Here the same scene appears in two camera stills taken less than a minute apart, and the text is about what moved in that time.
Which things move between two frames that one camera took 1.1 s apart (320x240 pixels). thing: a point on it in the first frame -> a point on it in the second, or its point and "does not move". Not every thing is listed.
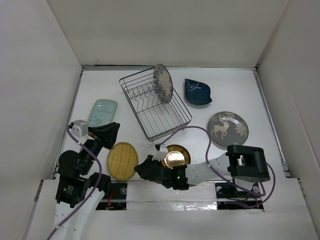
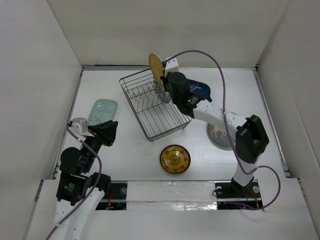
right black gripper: [142, 168] -> [168, 75]
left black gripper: [106, 134] does not move
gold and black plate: [177, 155] does not move
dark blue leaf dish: [197, 93] does not move
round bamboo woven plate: [122, 158] -> [156, 68]
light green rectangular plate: [102, 112] does not move
